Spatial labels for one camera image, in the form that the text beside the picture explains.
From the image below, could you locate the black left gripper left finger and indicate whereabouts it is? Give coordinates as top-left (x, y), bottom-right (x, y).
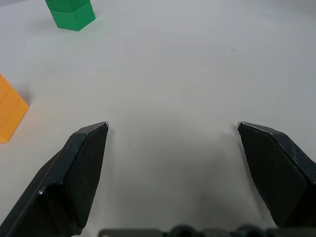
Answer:
top-left (0, 121), bottom-right (110, 237)

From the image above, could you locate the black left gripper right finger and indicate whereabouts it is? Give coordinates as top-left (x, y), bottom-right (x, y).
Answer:
top-left (237, 121), bottom-right (316, 230)

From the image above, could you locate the yellow block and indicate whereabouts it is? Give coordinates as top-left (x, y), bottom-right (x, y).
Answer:
top-left (0, 73), bottom-right (30, 144)

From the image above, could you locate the green block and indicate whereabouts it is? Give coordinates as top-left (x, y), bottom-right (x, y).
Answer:
top-left (45, 0), bottom-right (96, 32)

